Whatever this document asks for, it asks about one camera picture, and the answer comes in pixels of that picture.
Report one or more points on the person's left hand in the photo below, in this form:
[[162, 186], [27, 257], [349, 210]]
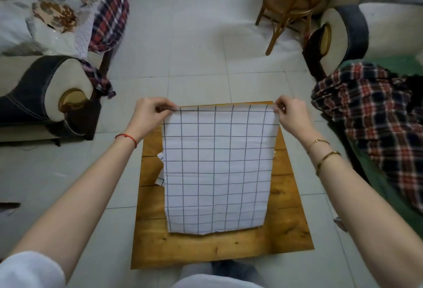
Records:
[[148, 116]]

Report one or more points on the person's right hand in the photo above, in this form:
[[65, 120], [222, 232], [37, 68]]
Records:
[[297, 119]]

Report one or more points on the pile of grid cloths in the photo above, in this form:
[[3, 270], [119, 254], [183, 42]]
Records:
[[160, 182]]

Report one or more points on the person's right forearm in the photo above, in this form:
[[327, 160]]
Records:
[[363, 215]]

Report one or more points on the person's left forearm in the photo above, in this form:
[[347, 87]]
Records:
[[82, 205]]

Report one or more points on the person's denim trousers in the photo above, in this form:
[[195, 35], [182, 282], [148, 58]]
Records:
[[238, 268]]

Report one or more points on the person's white shirt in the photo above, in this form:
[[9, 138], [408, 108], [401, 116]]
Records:
[[29, 271]]

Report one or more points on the gold bangle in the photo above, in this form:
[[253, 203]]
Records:
[[327, 156]]

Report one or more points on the red plaid blanket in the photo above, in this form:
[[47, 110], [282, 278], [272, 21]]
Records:
[[370, 109]]

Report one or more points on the small plaid cloth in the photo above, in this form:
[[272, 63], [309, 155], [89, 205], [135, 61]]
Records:
[[109, 23]]

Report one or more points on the rattan chair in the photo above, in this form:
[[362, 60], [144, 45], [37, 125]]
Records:
[[284, 0]]

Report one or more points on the green cloth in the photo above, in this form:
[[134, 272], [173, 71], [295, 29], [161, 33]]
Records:
[[390, 195]]

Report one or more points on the cream and denim armchair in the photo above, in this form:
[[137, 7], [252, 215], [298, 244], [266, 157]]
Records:
[[29, 99]]

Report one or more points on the long cream and denim sofa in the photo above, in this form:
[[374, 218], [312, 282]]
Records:
[[390, 33]]

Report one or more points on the floral patterned blanket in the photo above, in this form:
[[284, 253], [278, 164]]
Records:
[[53, 13]]

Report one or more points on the wooden table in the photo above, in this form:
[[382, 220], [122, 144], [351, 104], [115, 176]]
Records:
[[231, 248]]

